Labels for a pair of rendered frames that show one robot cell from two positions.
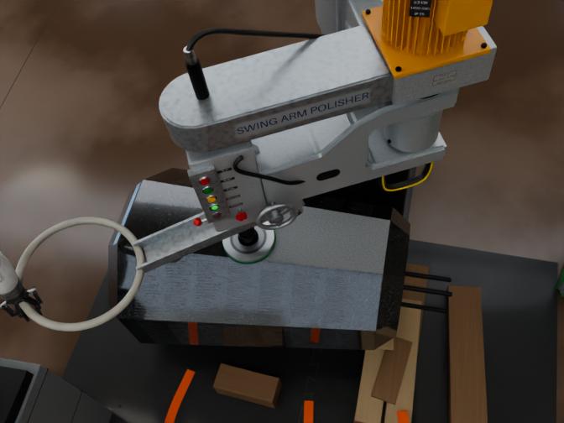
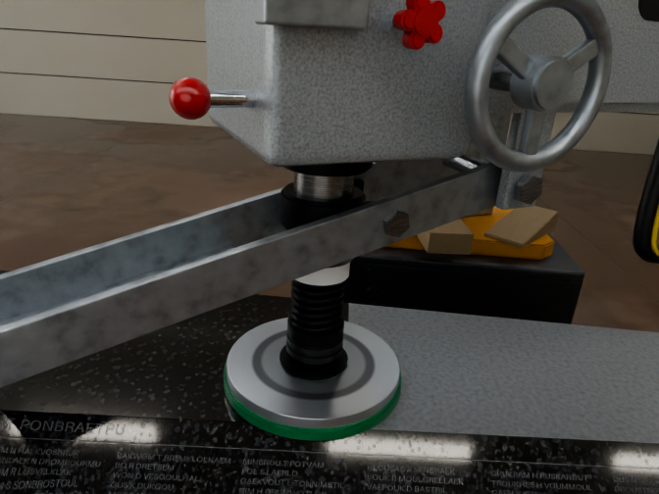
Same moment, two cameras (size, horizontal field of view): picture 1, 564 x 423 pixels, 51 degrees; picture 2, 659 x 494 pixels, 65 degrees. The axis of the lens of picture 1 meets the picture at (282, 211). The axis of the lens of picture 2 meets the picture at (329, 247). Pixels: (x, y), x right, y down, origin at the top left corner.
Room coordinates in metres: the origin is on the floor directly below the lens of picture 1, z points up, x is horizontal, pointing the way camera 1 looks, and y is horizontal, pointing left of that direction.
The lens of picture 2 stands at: (0.68, 0.34, 1.23)
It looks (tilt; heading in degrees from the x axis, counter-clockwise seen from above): 23 degrees down; 339
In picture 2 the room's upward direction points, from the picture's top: 4 degrees clockwise
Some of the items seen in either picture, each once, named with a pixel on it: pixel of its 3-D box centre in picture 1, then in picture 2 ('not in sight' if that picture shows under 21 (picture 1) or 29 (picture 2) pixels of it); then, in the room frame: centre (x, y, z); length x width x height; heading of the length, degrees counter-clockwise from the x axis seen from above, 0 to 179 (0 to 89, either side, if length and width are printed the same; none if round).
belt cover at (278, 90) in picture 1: (321, 82); not in sight; (1.23, -0.19, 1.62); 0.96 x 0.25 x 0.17; 95
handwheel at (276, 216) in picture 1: (274, 208); (511, 78); (1.09, 0.02, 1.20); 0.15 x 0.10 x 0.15; 95
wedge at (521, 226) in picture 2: not in sight; (522, 223); (1.68, -0.56, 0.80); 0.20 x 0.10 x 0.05; 118
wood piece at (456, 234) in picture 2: not in sight; (438, 227); (1.69, -0.32, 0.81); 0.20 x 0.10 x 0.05; 165
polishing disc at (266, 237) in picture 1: (248, 237); (313, 364); (1.19, 0.15, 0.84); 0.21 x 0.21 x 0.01
